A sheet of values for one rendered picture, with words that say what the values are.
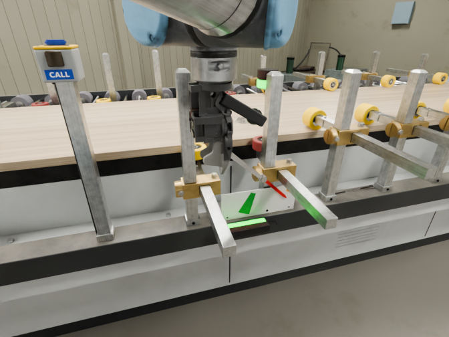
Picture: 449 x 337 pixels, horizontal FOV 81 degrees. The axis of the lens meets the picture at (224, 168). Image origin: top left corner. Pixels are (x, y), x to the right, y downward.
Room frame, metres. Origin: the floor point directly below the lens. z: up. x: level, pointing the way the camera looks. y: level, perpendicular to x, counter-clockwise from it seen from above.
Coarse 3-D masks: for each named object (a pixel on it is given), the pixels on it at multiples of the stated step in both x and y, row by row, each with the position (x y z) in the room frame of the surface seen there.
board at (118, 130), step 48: (240, 96) 1.63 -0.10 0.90; (288, 96) 1.63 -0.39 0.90; (336, 96) 1.63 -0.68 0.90; (384, 96) 1.63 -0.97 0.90; (432, 96) 1.63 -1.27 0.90; (0, 144) 0.85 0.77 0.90; (48, 144) 0.85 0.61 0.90; (96, 144) 0.85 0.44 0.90; (144, 144) 0.85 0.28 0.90; (240, 144) 0.91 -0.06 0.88
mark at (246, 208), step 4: (252, 196) 0.71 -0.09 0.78; (248, 200) 0.71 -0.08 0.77; (252, 200) 0.71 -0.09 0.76; (244, 204) 0.70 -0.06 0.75; (248, 204) 0.71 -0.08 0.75; (252, 204) 0.71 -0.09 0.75; (244, 208) 0.71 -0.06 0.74; (248, 208) 0.71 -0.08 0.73; (240, 212) 0.70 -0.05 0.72; (244, 212) 0.71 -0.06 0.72; (248, 212) 0.71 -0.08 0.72
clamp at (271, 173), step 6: (276, 162) 0.77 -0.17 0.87; (282, 162) 0.77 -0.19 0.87; (258, 168) 0.73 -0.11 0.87; (264, 168) 0.73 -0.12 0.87; (270, 168) 0.73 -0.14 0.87; (276, 168) 0.73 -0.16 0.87; (282, 168) 0.74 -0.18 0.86; (288, 168) 0.74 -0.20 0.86; (294, 168) 0.75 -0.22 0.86; (252, 174) 0.75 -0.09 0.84; (270, 174) 0.73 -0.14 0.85; (276, 174) 0.73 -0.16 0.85; (294, 174) 0.75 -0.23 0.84; (258, 180) 0.72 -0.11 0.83; (270, 180) 0.73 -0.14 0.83; (276, 180) 0.73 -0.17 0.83
